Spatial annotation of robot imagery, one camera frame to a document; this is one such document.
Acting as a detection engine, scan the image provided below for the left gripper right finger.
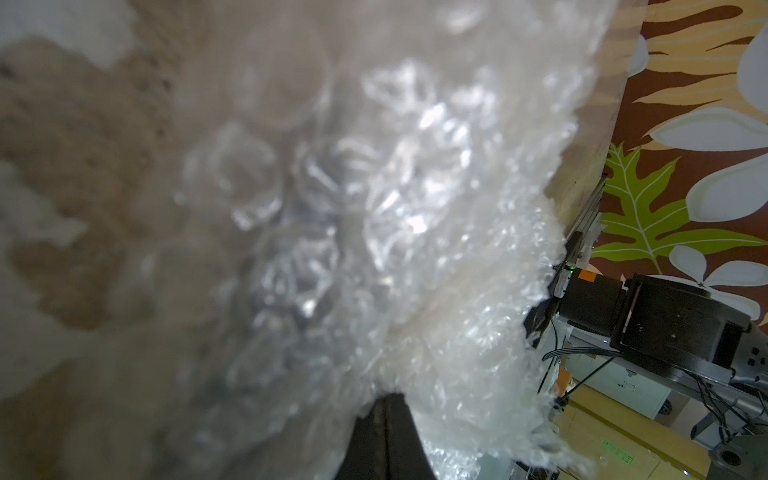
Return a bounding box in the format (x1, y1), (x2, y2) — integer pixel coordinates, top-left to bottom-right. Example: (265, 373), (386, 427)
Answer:
(386, 394), (436, 480)

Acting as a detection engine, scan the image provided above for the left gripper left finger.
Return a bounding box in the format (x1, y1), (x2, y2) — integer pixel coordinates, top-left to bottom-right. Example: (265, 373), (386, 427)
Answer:
(335, 398), (387, 480)

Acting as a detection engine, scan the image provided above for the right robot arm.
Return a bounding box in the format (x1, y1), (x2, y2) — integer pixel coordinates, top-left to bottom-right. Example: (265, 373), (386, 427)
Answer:
(524, 269), (767, 393)

